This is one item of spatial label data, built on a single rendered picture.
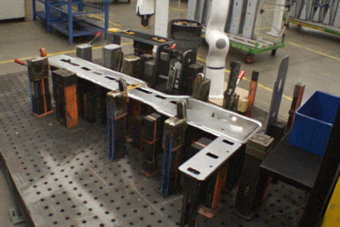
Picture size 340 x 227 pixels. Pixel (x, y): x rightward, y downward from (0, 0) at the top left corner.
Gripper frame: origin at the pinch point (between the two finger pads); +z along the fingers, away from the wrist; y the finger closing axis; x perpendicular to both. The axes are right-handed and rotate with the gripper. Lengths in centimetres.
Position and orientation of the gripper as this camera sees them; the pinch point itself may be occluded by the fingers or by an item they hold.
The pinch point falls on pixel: (144, 22)
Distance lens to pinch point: 202.8
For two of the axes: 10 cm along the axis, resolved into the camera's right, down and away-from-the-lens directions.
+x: 6.0, 3.7, -7.1
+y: -8.0, 2.0, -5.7
